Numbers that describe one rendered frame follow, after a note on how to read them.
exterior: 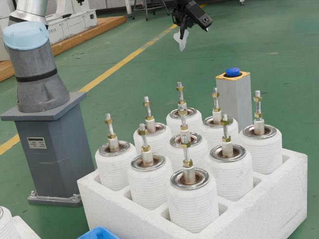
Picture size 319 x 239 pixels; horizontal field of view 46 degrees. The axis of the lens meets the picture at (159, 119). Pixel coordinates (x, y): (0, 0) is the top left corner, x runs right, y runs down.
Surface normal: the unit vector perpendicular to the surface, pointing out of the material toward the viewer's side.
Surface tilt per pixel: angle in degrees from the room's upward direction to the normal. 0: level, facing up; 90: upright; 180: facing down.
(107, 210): 90
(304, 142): 0
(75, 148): 90
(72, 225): 0
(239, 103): 90
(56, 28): 90
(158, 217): 0
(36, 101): 72
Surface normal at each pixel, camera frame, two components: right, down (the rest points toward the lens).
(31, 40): 0.47, 0.23
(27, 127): -0.30, 0.40
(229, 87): -0.72, 0.36
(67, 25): 0.94, 0.00
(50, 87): 0.60, -0.09
